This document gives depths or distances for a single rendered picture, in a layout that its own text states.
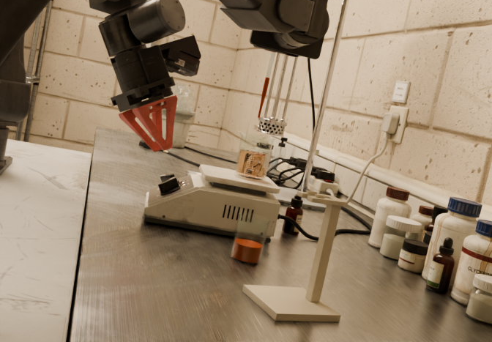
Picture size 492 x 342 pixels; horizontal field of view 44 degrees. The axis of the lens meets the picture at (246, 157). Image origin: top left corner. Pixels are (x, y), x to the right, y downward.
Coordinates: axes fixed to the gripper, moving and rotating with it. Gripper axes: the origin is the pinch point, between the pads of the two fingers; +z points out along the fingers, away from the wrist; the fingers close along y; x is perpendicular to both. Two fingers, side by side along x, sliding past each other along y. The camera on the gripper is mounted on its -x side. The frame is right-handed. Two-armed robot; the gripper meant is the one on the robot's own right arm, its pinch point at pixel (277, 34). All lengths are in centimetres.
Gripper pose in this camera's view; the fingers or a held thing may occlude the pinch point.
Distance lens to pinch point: 96.1
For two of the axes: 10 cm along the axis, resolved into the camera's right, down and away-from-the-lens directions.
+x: -2.2, 9.7, 0.8
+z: -1.3, -1.1, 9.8
